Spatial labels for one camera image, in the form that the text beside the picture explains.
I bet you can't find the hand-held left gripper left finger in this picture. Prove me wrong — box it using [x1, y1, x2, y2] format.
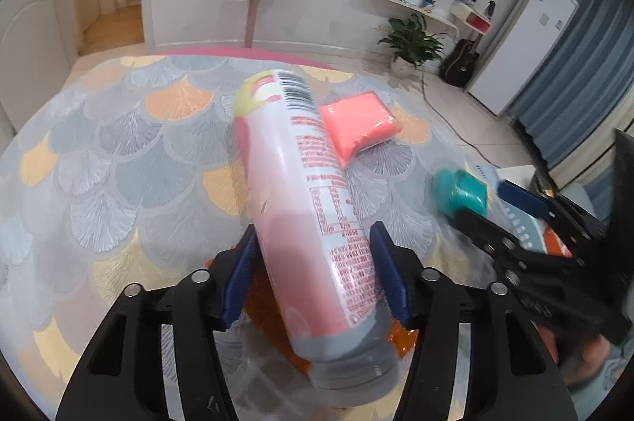
[54, 223, 258, 421]

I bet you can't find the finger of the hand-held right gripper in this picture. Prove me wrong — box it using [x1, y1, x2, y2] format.
[497, 180, 612, 253]
[448, 208, 546, 303]

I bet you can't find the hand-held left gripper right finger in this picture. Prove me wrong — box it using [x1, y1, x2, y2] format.
[369, 220, 580, 421]

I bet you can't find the orange plastic bag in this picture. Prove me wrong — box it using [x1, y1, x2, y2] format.
[240, 272, 422, 372]

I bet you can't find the teal soft packet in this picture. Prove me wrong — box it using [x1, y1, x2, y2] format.
[430, 168, 490, 221]

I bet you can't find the pink yogurt bottle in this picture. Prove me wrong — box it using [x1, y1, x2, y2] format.
[233, 69, 399, 404]

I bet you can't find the person's right hand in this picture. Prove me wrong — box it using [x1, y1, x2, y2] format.
[555, 329, 627, 389]

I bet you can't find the grey blue sofa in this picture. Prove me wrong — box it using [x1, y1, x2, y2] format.
[565, 181, 617, 224]

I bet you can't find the black acoustic guitar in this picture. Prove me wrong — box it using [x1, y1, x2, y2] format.
[440, 0, 497, 88]

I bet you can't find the blue curtain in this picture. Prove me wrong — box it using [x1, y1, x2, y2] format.
[508, 0, 634, 184]

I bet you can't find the pink soft packet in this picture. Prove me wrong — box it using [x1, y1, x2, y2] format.
[317, 90, 401, 167]

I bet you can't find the white refrigerator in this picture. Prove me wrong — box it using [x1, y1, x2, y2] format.
[466, 0, 580, 117]

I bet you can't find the fan pattern tablecloth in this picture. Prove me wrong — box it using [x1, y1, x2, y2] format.
[0, 52, 501, 421]

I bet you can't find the potted green plant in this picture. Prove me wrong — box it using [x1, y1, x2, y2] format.
[377, 12, 449, 78]

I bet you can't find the white door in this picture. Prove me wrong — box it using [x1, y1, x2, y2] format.
[0, 0, 80, 135]

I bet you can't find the black floor cable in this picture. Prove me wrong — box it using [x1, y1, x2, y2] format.
[420, 72, 496, 164]

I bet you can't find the red white wall box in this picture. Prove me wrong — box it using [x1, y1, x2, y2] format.
[451, 1, 492, 34]

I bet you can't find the white low wall shelf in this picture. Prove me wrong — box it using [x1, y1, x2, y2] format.
[361, 0, 459, 36]

